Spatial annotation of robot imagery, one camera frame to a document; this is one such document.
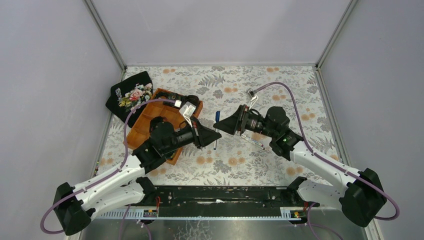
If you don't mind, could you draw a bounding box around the blue pen cap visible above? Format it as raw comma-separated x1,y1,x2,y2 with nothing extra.
215,110,221,123

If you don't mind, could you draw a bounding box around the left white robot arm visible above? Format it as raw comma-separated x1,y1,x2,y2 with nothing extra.
53,116,222,236

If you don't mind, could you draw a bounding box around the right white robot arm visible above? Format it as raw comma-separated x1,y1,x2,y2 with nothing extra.
213,105,387,228

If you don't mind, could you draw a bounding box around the rolled tie black orange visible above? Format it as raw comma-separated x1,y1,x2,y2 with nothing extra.
149,116,164,129

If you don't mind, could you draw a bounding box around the orange wooden divided tray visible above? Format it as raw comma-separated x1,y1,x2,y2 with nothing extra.
127,88,203,150

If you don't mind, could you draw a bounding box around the floral table mat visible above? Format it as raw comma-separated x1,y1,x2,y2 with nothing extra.
97,65,347,187

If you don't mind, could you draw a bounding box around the rolled dark tie back right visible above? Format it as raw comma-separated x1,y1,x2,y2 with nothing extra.
185,95,200,108

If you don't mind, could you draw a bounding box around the rolled dark tie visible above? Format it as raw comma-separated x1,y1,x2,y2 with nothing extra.
155,91,182,108
185,95,200,108

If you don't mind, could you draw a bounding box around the rolled dark tie back left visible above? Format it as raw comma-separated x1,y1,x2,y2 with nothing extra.
155,91,182,108

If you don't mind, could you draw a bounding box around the black floral embroidered cloth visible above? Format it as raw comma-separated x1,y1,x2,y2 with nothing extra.
105,71,153,122

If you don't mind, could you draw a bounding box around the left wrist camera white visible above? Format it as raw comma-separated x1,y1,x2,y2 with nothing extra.
174,100,196,128

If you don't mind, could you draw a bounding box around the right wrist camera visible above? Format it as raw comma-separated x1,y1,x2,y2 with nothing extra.
247,88,259,109

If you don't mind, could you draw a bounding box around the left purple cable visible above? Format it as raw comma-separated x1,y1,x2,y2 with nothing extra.
39,97,181,240

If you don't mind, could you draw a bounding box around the purple cable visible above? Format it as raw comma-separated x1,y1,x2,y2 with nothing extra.
39,97,181,240
250,81,400,240

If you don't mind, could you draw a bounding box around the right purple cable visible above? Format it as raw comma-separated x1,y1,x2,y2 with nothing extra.
250,81,400,240

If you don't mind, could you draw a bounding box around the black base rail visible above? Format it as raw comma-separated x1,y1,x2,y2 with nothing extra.
115,184,321,219

